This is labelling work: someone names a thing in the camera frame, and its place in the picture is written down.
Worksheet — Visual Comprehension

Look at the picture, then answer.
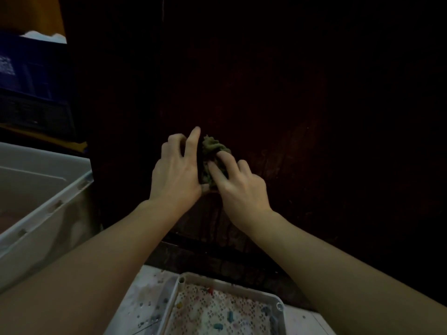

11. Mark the person's left forearm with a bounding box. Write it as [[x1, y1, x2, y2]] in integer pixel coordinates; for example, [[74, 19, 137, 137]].
[[0, 199, 191, 335]]

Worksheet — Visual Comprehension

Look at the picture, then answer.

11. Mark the person's right hand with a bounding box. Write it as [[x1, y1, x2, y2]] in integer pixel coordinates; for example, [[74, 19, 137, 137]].
[[208, 151, 274, 231]]

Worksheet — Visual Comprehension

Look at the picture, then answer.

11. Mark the person's right forearm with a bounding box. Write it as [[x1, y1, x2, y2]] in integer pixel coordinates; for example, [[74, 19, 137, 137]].
[[244, 208, 447, 335]]

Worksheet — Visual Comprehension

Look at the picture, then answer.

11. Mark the white item in crate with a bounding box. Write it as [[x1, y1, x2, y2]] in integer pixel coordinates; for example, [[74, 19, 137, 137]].
[[20, 30, 67, 44]]

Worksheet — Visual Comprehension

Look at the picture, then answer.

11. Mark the person's left hand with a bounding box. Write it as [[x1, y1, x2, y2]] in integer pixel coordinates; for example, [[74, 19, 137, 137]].
[[149, 126, 219, 210]]

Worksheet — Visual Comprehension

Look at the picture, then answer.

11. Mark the perforated paint-stained tray insert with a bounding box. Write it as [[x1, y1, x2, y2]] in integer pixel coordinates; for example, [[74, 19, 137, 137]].
[[170, 284, 277, 335]]

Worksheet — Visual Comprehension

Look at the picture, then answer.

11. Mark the white plastic bin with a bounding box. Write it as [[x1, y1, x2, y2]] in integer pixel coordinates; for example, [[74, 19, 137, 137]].
[[0, 142, 95, 294]]

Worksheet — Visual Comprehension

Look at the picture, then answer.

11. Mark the dark blue plastic crate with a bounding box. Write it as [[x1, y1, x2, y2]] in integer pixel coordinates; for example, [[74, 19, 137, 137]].
[[0, 29, 77, 143]]

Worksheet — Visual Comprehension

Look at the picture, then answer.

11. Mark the white plastic tray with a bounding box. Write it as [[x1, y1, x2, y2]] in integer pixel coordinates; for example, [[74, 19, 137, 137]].
[[153, 272, 288, 335]]

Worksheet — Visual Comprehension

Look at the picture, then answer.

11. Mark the dark wooden door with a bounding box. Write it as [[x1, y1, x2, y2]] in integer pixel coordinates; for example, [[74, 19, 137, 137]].
[[58, 0, 447, 311]]

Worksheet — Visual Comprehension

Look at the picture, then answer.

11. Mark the green cloth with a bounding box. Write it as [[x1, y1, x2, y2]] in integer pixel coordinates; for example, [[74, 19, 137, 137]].
[[199, 135, 234, 189]]

